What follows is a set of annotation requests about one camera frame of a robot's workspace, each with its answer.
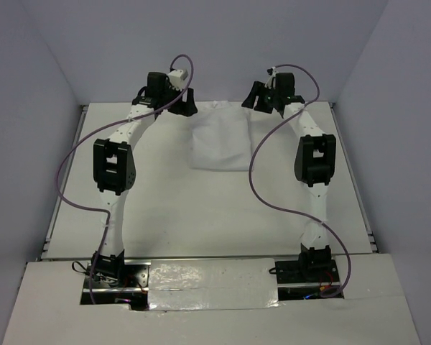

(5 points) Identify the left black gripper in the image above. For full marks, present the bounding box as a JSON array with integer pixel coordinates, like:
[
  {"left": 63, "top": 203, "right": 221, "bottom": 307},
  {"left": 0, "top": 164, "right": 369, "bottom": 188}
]
[{"left": 160, "top": 83, "right": 198, "bottom": 117}]

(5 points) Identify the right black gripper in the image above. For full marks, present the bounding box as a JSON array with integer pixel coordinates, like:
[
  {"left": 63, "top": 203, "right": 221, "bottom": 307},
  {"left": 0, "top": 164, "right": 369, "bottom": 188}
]
[{"left": 241, "top": 81, "right": 279, "bottom": 114}]

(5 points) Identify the white long sleeve shirt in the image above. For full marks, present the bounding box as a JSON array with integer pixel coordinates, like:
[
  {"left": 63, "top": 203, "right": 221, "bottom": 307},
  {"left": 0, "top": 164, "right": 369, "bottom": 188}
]
[{"left": 189, "top": 101, "right": 252, "bottom": 172}]

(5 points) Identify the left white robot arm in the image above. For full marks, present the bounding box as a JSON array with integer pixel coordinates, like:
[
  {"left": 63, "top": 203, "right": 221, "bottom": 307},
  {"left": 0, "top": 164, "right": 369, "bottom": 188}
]
[{"left": 91, "top": 68, "right": 198, "bottom": 286}]

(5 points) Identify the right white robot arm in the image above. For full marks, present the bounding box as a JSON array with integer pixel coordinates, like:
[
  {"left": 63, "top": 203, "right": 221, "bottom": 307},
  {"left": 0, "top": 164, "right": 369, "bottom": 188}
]
[{"left": 242, "top": 67, "right": 337, "bottom": 282}]

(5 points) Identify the silver foil tape sheet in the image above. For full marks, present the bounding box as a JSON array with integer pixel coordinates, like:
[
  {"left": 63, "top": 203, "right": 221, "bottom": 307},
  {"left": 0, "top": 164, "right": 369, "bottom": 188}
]
[{"left": 147, "top": 258, "right": 279, "bottom": 311}]

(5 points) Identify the white foam front board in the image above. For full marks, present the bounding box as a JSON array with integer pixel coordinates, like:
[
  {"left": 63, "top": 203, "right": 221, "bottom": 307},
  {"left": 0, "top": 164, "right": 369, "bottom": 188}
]
[{"left": 4, "top": 254, "right": 420, "bottom": 344}]

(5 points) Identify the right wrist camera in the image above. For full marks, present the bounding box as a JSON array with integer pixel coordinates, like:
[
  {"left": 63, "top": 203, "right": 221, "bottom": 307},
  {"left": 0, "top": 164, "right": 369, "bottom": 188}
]
[{"left": 264, "top": 66, "right": 277, "bottom": 90}]

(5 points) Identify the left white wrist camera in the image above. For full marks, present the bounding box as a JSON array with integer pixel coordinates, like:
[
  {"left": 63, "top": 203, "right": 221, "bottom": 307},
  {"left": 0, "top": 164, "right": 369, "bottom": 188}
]
[{"left": 167, "top": 69, "right": 189, "bottom": 91}]

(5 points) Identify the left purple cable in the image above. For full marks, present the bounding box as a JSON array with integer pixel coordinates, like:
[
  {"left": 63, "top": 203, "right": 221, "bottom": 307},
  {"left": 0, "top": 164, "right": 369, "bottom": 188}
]
[{"left": 55, "top": 54, "right": 195, "bottom": 305}]

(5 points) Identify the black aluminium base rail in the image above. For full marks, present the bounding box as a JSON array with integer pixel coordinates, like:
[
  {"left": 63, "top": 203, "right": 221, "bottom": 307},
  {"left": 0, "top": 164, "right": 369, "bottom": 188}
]
[{"left": 73, "top": 258, "right": 345, "bottom": 311}]

